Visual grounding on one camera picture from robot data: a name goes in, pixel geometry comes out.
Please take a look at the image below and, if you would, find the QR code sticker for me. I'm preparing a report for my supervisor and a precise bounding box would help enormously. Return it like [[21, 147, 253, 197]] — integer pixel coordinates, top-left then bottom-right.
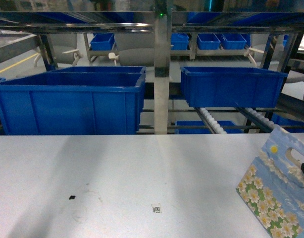
[[152, 203, 162, 213]]

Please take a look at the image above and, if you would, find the steel rack post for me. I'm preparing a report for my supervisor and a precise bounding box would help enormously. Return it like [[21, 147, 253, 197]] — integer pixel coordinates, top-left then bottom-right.
[[154, 0, 173, 134]]

